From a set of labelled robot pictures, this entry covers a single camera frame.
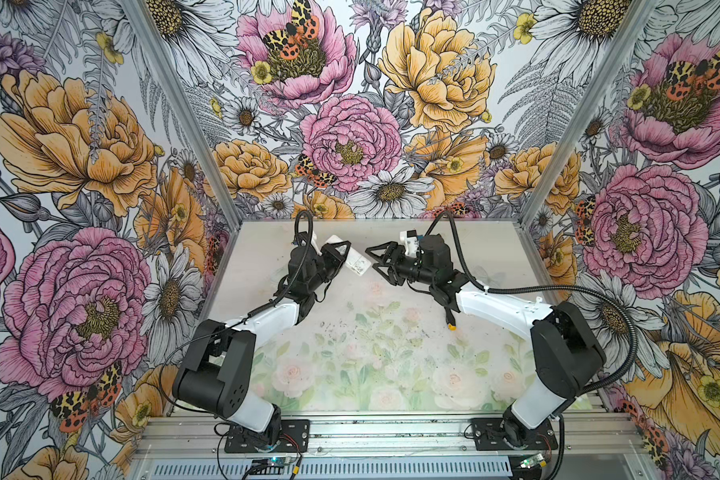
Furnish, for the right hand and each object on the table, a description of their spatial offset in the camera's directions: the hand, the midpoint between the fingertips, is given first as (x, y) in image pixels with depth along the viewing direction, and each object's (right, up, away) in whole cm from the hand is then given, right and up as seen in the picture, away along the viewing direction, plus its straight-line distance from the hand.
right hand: (369, 265), depth 80 cm
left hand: (-5, +4, +6) cm, 8 cm away
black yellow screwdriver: (+25, -18, +12) cm, 33 cm away
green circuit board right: (+38, -46, -9) cm, 60 cm away
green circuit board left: (-21, -46, -9) cm, 51 cm away
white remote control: (-3, +1, +3) cm, 5 cm away
